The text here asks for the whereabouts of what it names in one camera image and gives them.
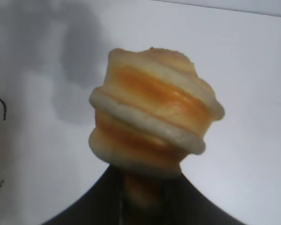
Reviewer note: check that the long striped twisted bread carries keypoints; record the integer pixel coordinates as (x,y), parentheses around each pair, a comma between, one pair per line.
(154,112)

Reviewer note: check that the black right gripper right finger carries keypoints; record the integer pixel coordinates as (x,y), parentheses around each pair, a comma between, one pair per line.
(192,206)

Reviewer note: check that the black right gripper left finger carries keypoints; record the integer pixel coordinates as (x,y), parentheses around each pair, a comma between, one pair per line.
(93,201)

